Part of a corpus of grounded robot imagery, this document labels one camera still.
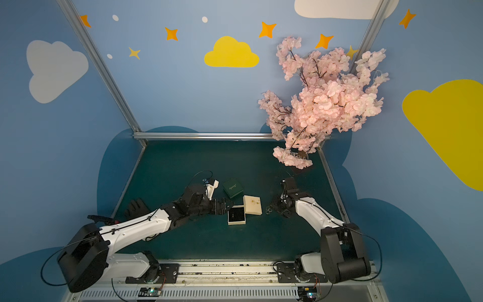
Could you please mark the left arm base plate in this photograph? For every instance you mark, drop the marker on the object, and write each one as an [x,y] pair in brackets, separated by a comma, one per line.
[164,273]

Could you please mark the brown tree base plate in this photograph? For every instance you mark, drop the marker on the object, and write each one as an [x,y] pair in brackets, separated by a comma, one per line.
[298,171]

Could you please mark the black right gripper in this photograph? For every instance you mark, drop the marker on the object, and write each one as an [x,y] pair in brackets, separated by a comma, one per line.
[284,202]

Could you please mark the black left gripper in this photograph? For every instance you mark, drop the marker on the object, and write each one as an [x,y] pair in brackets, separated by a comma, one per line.
[213,206]

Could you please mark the green circuit board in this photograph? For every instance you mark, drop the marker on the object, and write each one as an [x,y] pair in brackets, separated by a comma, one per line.
[307,294]
[150,292]

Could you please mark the left green circuit board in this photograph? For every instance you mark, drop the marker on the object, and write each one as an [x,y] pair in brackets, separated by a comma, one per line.
[150,292]

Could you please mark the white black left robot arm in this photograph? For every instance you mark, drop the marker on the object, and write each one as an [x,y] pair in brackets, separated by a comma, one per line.
[93,253]

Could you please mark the green jewelry box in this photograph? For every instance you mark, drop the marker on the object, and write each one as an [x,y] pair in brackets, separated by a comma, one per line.
[233,188]

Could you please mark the front aluminium rail track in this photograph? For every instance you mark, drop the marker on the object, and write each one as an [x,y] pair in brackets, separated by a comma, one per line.
[230,280]

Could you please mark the aluminium frame post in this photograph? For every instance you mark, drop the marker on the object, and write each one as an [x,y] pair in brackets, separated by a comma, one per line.
[371,32]
[70,12]

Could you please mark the horizontal aluminium frame rail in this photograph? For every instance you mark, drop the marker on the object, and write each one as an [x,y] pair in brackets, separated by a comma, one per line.
[202,136]

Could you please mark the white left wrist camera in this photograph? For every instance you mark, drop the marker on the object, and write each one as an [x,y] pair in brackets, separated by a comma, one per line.
[210,188]

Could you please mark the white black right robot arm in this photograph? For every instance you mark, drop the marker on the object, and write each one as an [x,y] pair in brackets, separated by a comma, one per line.
[342,255]

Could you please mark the right green circuit board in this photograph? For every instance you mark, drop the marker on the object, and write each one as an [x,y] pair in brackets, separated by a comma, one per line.
[307,294]

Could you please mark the white box base black insert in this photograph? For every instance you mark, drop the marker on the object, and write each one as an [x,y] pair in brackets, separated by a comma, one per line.
[236,215]

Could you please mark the pink cherry blossom tree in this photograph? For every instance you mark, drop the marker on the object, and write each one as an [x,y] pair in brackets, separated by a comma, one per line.
[331,99]

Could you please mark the black glove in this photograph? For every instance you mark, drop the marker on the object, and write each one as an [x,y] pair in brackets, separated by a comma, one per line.
[136,208]

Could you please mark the white flower gift box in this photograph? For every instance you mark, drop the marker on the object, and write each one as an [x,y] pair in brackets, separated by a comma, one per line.
[252,205]

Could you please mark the left aluminium frame post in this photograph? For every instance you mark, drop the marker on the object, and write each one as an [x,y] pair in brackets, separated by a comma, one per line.
[70,12]

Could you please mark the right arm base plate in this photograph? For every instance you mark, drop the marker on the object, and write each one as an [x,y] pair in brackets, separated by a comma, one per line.
[293,273]

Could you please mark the black red handled tool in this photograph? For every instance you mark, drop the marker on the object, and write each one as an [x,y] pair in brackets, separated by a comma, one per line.
[103,219]

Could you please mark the right aluminium frame post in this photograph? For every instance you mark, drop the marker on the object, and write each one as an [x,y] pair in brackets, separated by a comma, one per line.
[371,32]

